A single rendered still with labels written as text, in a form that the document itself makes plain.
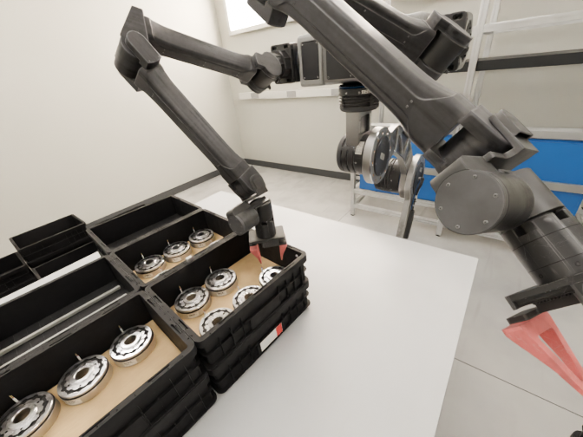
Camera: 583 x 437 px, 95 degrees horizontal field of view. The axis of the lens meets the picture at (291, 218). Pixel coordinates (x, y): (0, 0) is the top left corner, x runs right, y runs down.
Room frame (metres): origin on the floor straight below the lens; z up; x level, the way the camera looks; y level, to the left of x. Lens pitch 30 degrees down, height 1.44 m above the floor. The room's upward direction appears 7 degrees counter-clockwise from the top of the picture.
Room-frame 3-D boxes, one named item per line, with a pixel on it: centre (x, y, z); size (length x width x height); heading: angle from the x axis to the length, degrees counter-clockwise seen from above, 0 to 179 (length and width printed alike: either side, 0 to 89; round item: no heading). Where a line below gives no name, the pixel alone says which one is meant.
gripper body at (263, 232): (0.66, 0.08, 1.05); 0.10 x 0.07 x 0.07; 95
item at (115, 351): (0.48, 0.46, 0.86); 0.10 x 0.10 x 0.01
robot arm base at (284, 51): (1.05, -0.01, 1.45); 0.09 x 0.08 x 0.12; 50
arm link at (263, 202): (0.65, 0.08, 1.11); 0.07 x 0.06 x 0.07; 140
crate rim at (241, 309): (0.64, 0.21, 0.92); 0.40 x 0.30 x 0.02; 136
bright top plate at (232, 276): (0.68, 0.26, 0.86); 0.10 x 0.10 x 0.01
